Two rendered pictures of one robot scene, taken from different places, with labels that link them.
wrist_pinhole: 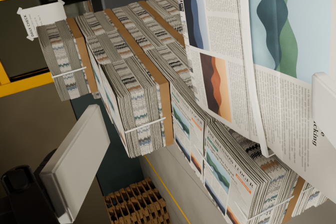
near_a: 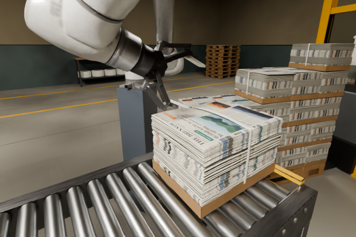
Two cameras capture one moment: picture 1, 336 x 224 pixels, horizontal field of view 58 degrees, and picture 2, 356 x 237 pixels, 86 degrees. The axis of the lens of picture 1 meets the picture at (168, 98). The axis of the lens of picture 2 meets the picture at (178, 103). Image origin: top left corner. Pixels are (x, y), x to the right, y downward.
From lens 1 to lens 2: 0.43 m
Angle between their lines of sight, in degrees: 30
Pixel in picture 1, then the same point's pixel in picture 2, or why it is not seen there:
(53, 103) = not seen: hidden behind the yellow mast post
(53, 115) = (311, 30)
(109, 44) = (309, 84)
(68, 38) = (329, 61)
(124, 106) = (260, 76)
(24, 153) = (294, 2)
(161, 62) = (277, 106)
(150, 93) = (260, 92)
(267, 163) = not seen: hidden behind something
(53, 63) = (317, 47)
